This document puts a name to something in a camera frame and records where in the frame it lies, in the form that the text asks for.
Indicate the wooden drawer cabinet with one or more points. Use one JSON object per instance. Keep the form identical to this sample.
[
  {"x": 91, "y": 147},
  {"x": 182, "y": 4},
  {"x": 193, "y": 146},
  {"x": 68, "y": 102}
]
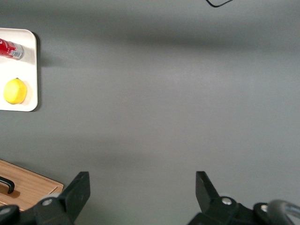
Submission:
[{"x": 30, "y": 185}]

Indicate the beige plastic tray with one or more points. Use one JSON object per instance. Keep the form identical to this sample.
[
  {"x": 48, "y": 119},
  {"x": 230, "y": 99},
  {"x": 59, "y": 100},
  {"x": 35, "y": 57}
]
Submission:
[{"x": 23, "y": 70}]

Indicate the wooden drawer front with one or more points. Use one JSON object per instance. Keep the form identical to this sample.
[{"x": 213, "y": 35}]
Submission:
[{"x": 28, "y": 185}]

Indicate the yellow lemon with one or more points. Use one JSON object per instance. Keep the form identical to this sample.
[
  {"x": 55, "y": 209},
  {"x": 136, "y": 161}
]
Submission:
[{"x": 15, "y": 91}]

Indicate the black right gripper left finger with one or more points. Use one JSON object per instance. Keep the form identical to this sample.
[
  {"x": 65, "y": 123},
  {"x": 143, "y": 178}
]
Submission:
[{"x": 75, "y": 194}]

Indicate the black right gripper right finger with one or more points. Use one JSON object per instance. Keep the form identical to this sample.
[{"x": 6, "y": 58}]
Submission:
[{"x": 208, "y": 199}]

